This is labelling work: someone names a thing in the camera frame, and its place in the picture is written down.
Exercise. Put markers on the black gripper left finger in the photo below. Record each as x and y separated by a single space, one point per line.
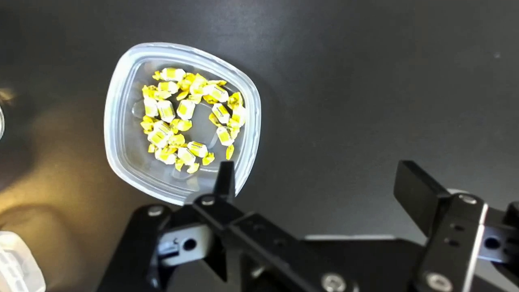
226 178

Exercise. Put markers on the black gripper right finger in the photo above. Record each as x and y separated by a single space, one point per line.
422 195

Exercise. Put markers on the yellow candies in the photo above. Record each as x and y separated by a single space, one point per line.
163 138

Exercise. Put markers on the clear plastic container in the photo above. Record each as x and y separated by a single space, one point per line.
125 138

